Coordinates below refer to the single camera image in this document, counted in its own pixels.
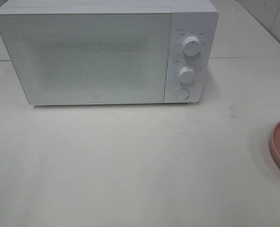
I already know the round white door button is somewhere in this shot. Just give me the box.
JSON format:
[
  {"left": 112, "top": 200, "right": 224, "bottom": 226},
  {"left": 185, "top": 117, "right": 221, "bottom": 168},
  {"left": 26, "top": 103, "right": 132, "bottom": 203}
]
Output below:
[{"left": 175, "top": 88, "right": 190, "bottom": 100}]

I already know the white microwave oven body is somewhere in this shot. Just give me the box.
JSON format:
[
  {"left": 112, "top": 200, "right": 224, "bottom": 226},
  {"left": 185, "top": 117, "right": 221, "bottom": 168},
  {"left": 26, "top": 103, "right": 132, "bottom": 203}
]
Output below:
[{"left": 0, "top": 0, "right": 219, "bottom": 105}]

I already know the upper white control knob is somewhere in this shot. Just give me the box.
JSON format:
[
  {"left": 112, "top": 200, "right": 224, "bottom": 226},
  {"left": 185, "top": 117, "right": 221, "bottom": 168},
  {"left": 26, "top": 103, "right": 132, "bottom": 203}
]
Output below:
[{"left": 181, "top": 35, "right": 202, "bottom": 57}]

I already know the lower white timer knob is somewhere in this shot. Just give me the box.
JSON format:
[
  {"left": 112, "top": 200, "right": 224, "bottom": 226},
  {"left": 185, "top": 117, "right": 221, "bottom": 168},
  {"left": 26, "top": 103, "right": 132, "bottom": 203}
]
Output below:
[{"left": 178, "top": 67, "right": 196, "bottom": 84}]

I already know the white microwave door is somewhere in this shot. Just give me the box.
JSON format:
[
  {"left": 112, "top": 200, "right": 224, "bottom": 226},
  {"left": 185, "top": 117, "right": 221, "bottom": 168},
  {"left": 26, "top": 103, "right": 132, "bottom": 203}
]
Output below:
[{"left": 0, "top": 13, "right": 171, "bottom": 105}]

